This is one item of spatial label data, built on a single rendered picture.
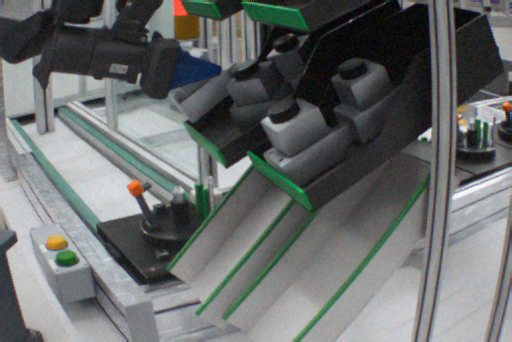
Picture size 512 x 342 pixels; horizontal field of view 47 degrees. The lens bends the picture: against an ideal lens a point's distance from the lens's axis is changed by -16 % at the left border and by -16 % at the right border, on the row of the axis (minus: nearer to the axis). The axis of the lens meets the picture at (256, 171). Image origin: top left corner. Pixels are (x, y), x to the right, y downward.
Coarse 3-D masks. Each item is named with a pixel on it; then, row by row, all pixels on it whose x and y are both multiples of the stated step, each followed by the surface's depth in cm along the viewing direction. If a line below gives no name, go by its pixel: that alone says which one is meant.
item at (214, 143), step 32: (384, 0) 76; (288, 32) 83; (320, 32) 85; (352, 32) 73; (320, 64) 72; (320, 96) 73; (192, 128) 79; (224, 128) 80; (256, 128) 72; (224, 160) 71
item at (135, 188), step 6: (132, 186) 102; (138, 186) 102; (144, 186) 104; (150, 186) 104; (132, 192) 102; (138, 192) 103; (138, 198) 103; (144, 198) 104; (138, 204) 105; (144, 204) 104; (144, 210) 104; (150, 210) 105; (144, 216) 106; (150, 216) 105; (150, 222) 105
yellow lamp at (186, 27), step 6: (174, 18) 119; (180, 18) 118; (186, 18) 118; (192, 18) 118; (198, 18) 120; (174, 24) 120; (180, 24) 118; (186, 24) 118; (192, 24) 119; (198, 24) 120; (174, 30) 120; (180, 30) 119; (186, 30) 119; (192, 30) 119; (198, 30) 120; (174, 36) 120; (180, 36) 119; (186, 36) 119; (192, 36) 119; (198, 36) 121
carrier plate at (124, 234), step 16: (96, 224) 114; (112, 224) 113; (128, 224) 113; (112, 240) 107; (128, 240) 107; (128, 256) 101; (144, 256) 101; (176, 256) 102; (144, 272) 96; (160, 272) 96
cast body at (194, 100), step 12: (228, 72) 77; (192, 84) 74; (204, 84) 75; (216, 84) 75; (180, 96) 76; (192, 96) 74; (204, 96) 75; (216, 96) 76; (180, 108) 76; (192, 108) 75; (204, 108) 75; (192, 120) 75
